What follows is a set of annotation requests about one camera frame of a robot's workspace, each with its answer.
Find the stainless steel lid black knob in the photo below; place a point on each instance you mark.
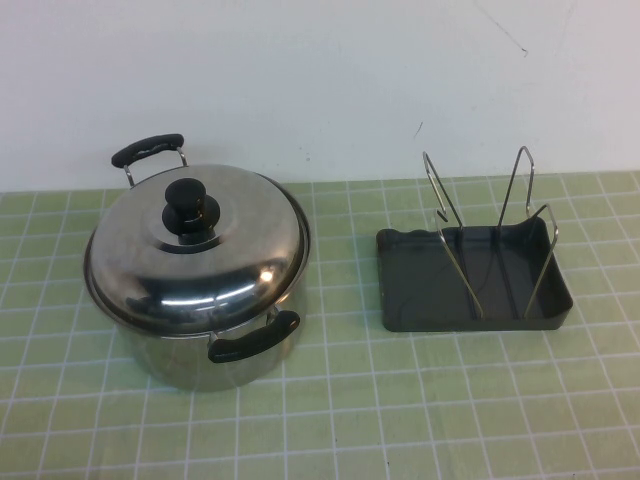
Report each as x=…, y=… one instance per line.
x=150, y=250

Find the green white checked tablecloth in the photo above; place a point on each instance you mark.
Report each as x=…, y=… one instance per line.
x=350, y=410

